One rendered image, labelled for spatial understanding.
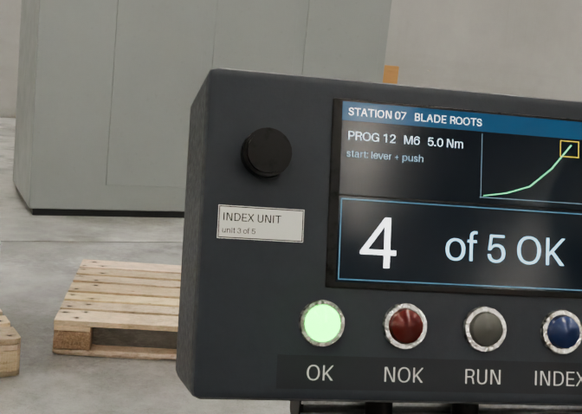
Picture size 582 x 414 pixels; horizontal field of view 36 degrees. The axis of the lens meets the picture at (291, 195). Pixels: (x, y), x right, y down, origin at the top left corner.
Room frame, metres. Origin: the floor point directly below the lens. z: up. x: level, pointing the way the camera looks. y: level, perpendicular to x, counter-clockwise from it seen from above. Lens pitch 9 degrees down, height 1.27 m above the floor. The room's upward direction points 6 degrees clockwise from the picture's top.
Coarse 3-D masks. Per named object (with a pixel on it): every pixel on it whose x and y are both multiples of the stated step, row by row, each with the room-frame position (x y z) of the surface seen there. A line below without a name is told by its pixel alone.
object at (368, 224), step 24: (360, 216) 0.51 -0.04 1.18; (384, 216) 0.52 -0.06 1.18; (408, 216) 0.52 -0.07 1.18; (360, 240) 0.51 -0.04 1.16; (384, 240) 0.51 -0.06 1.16; (408, 240) 0.52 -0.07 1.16; (336, 264) 0.50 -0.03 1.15; (360, 264) 0.51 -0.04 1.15; (384, 264) 0.51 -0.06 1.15; (408, 264) 0.51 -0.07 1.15
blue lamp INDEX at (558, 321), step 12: (552, 312) 0.53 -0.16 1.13; (564, 312) 0.53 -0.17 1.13; (552, 324) 0.52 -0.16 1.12; (564, 324) 0.52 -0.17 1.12; (576, 324) 0.52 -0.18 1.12; (540, 336) 0.52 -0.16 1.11; (552, 336) 0.52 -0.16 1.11; (564, 336) 0.52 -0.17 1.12; (576, 336) 0.52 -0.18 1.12; (552, 348) 0.52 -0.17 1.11; (564, 348) 0.52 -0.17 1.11
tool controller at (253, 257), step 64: (192, 128) 0.58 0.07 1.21; (256, 128) 0.51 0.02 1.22; (320, 128) 0.52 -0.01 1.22; (384, 128) 0.53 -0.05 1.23; (448, 128) 0.54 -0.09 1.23; (512, 128) 0.55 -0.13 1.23; (576, 128) 0.56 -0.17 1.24; (192, 192) 0.55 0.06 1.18; (256, 192) 0.51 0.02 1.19; (320, 192) 0.51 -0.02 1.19; (384, 192) 0.52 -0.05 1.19; (448, 192) 0.53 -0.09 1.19; (512, 192) 0.54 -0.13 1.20; (576, 192) 0.55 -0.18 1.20; (192, 256) 0.52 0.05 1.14; (256, 256) 0.50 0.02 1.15; (320, 256) 0.50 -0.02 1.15; (448, 256) 0.52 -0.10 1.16; (512, 256) 0.53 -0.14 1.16; (576, 256) 0.54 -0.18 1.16; (192, 320) 0.49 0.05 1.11; (256, 320) 0.49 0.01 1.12; (448, 320) 0.51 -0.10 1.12; (512, 320) 0.52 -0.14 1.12; (192, 384) 0.47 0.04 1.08; (256, 384) 0.48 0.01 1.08; (320, 384) 0.49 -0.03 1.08; (384, 384) 0.49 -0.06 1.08; (448, 384) 0.50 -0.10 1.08; (512, 384) 0.51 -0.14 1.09; (576, 384) 0.52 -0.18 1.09
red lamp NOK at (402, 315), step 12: (396, 312) 0.50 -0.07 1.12; (408, 312) 0.50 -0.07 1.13; (420, 312) 0.51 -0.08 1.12; (384, 324) 0.50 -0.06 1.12; (396, 324) 0.50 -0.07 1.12; (408, 324) 0.50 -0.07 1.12; (420, 324) 0.50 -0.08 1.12; (396, 336) 0.50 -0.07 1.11; (408, 336) 0.50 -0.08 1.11; (420, 336) 0.50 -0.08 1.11; (408, 348) 0.50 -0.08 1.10
